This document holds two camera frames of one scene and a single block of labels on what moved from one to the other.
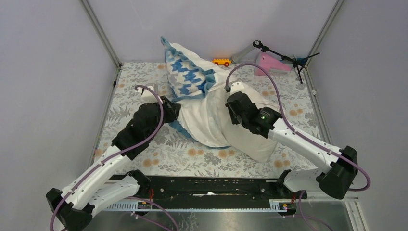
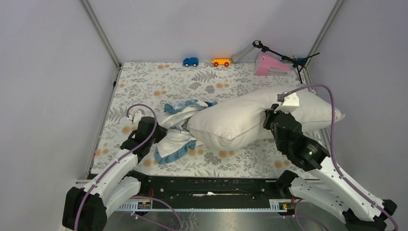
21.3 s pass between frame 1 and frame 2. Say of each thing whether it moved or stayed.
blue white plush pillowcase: moved
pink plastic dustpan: stayed
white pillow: moved
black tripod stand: stayed
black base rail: stayed
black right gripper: moved
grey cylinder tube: stayed
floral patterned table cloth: stayed
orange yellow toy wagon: stayed
